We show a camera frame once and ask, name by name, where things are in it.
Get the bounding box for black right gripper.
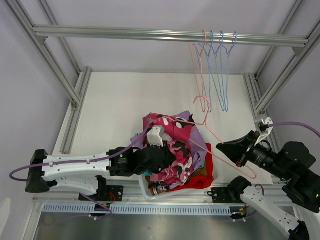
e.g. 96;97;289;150
215;129;291;180

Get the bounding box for pink wire hanger camouflage trousers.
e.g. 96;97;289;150
156;95;257;180

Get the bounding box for red trousers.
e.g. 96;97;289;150
164;141;214;192

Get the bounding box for blue wire hanger brown trousers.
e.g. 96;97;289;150
214;31;226;112

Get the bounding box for pink wire hanger lilac trousers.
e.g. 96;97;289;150
188;30;212;113

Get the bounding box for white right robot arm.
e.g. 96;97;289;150
216;131;320;240

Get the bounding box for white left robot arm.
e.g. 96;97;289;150
25;144;176;201

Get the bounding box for white plastic mesh basket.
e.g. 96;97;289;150
138;139;218;201

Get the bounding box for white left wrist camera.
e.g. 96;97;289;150
146;125;165;147

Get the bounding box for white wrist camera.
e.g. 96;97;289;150
254;113;273;145
146;125;165;147

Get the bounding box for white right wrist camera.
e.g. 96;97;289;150
254;113;273;145

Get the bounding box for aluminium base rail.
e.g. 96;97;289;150
32;177;305;206

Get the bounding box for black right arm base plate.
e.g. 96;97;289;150
206;187;244;204

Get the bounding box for right aluminium frame struts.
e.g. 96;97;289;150
243;0;320;186

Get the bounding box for aluminium frame struts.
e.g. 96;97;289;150
243;0;320;186
4;0;93;155

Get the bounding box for white slotted cable duct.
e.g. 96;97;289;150
42;203;232;216

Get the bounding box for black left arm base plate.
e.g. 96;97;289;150
78;185;124;202

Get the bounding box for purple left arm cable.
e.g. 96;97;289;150
9;119;153;222

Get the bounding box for left aluminium frame struts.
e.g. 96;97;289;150
4;0;93;155

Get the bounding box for aluminium hanging rail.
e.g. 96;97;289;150
32;25;309;48

